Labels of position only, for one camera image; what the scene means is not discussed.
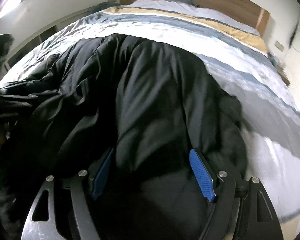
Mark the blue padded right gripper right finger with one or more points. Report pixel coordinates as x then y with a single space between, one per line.
221 184

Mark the black puffy jacket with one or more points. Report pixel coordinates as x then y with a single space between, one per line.
147 103

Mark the striped duvet cover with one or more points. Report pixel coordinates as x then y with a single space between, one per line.
237 60

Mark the dark teal cloth on shelf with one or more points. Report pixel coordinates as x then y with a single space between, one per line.
102 6

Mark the wooden nightstand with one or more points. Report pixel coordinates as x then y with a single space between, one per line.
283 76

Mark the light blue pillow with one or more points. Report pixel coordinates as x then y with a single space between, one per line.
182 8

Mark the dark grey pillow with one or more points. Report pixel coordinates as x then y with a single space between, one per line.
189 2

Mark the beige wall socket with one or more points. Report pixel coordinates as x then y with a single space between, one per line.
279 46

